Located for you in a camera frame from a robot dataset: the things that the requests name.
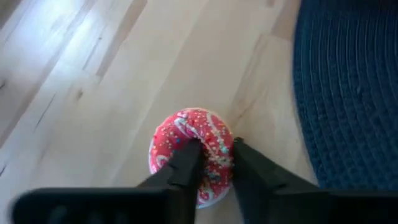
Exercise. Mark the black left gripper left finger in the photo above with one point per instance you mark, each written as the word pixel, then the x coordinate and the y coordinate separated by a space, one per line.
pixel 174 199

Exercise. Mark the red iced sprinkled donut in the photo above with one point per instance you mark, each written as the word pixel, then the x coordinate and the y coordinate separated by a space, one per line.
pixel 192 124

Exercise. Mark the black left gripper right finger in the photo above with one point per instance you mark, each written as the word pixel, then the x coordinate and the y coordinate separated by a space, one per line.
pixel 267 196

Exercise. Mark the dark woven round mat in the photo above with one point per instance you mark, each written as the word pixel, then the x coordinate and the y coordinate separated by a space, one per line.
pixel 348 93

